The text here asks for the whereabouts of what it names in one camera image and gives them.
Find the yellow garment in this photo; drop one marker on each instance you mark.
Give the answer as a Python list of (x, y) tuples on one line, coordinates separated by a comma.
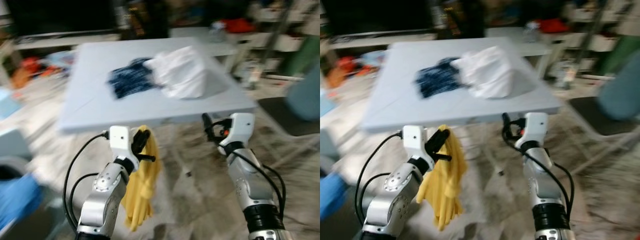
[(140, 195), (442, 195)]

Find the white shirt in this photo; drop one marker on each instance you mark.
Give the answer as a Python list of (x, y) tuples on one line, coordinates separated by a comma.
[(180, 72), (487, 72)]

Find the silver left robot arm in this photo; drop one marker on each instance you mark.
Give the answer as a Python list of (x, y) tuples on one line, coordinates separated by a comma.
[(395, 200), (102, 200)]

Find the pale blue folding table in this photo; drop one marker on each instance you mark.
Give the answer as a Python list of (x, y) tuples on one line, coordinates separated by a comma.
[(100, 107), (400, 107)]

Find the dark blue plaid garment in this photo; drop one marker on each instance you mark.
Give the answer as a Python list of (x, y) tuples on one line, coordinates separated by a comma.
[(130, 80), (437, 80)]

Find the white side table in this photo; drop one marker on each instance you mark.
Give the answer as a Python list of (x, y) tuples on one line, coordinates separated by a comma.
[(225, 48), (537, 48)]

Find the clear bottle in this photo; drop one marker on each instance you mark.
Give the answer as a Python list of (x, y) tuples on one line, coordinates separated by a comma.
[(531, 31), (217, 31)]

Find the light blue chair cushion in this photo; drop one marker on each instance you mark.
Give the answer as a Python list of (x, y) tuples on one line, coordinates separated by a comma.
[(620, 95), (306, 95)]

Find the red bag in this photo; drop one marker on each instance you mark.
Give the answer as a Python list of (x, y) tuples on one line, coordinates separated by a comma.
[(239, 26), (551, 26)]

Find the light blue storage box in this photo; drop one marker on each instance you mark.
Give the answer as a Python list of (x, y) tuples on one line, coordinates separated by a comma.
[(325, 102), (7, 102)]

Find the blue fabric item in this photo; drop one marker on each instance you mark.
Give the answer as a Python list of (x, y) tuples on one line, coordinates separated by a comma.
[(20, 200), (332, 197)]

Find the white television stand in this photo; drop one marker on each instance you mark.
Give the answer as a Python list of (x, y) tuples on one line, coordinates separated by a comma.
[(380, 41), (65, 41)]

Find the orange toy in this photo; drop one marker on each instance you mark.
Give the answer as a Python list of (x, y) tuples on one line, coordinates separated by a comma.
[(337, 77), (21, 79)]

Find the red ball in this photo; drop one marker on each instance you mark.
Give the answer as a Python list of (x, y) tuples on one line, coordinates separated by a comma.
[(347, 63), (31, 64)]

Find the green board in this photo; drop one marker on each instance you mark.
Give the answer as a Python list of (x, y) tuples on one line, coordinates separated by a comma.
[(622, 52), (305, 52)]

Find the black television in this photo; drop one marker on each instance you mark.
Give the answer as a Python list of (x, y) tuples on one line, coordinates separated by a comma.
[(60, 17), (375, 17)]

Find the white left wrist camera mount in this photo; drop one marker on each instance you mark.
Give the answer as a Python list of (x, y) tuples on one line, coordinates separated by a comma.
[(120, 140), (414, 140)]

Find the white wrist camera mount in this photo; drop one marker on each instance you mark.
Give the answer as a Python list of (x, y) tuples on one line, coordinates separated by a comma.
[(120, 140), (242, 127), (414, 140), (536, 127)]

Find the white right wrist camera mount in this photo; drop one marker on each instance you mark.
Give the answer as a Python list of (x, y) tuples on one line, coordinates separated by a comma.
[(242, 127), (536, 127)]

